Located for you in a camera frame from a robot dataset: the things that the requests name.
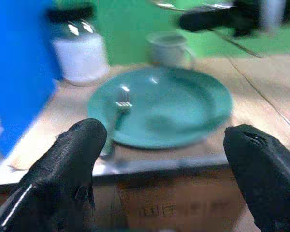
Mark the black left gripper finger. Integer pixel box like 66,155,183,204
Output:
223,123,290,232
0,118,108,232
178,6,261,37

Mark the green mat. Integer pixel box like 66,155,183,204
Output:
93,0,290,66

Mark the clear glass cup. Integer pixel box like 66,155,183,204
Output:
145,32,193,70

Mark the silver metal fork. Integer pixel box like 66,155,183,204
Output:
100,90,133,161

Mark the brown cardboard box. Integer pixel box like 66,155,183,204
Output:
0,166,261,232

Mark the teal round plate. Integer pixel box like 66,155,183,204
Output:
87,66,234,150

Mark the blue box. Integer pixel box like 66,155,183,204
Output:
0,0,63,158

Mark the glass jar with black lid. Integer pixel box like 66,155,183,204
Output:
47,6,110,86

